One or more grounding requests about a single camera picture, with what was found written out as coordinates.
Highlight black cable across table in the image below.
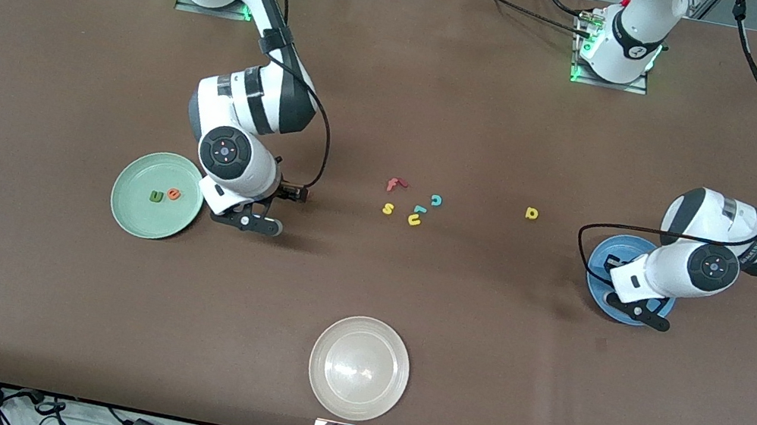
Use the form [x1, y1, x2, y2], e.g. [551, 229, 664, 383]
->
[420, 0, 599, 41]

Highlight beige plate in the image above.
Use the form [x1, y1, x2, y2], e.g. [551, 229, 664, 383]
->
[300, 309, 419, 425]

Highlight black right arm cable strap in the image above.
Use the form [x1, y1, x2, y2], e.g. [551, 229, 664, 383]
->
[257, 26, 296, 57]

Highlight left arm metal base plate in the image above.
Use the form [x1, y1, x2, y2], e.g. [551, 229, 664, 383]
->
[566, 4, 661, 97]

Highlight blue plate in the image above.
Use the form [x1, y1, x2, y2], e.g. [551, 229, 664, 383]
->
[578, 228, 686, 333]

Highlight green plate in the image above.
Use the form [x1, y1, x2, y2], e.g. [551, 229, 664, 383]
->
[105, 144, 212, 248]

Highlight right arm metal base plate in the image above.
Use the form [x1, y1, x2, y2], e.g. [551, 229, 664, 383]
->
[174, 0, 255, 24]

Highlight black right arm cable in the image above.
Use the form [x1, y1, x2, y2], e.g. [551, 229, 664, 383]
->
[226, 0, 356, 196]

